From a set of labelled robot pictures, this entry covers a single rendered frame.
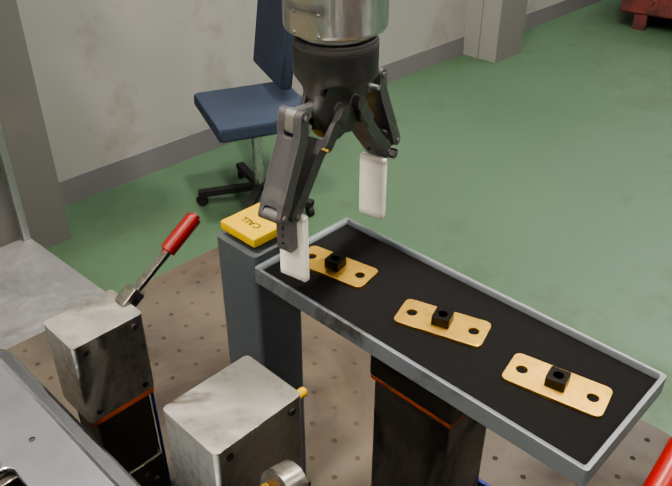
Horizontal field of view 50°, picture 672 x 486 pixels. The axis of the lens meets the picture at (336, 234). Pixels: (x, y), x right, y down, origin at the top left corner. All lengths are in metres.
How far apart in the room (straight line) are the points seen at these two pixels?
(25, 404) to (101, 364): 0.09
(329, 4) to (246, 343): 0.46
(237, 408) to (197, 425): 0.04
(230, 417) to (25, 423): 0.28
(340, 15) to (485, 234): 2.48
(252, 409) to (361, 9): 0.35
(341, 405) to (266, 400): 0.57
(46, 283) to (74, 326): 1.82
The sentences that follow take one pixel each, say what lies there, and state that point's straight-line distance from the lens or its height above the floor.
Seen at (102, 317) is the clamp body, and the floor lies 1.06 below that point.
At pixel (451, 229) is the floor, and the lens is 3.03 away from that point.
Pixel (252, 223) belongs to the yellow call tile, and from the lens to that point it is 0.82.
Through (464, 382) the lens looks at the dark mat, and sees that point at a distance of 0.62.
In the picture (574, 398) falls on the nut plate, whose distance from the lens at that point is 0.63.
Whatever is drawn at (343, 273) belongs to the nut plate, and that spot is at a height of 1.16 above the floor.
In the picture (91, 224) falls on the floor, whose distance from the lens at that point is 3.20.
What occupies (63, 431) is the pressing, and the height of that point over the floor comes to 1.00.
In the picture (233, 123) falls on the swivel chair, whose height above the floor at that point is 0.46.
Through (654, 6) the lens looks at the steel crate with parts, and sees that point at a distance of 5.93.
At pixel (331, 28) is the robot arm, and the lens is 0.59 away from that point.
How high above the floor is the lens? 1.59
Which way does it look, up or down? 32 degrees down
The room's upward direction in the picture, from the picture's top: straight up
